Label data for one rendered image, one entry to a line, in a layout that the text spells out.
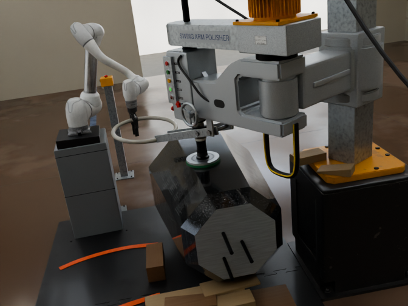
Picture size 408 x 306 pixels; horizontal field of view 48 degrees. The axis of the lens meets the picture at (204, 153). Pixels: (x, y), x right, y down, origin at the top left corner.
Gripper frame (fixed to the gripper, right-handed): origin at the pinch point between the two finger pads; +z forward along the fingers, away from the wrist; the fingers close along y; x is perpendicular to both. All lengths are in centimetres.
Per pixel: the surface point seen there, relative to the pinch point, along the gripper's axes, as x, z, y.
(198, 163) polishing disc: 10, -6, 93
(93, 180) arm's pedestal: -38, 35, -6
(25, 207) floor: -91, 91, -103
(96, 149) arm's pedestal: -31.2, 9.0, -5.8
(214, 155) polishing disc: 24, -6, 88
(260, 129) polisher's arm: 22, -43, 146
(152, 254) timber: -20, 67, 68
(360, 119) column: 93, -30, 142
